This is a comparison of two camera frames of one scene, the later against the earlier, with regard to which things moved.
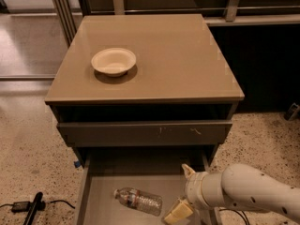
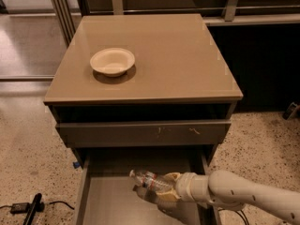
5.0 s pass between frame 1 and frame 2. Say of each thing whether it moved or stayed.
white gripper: moved
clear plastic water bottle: moved
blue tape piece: stayed
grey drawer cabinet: stayed
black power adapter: stayed
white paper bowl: stayed
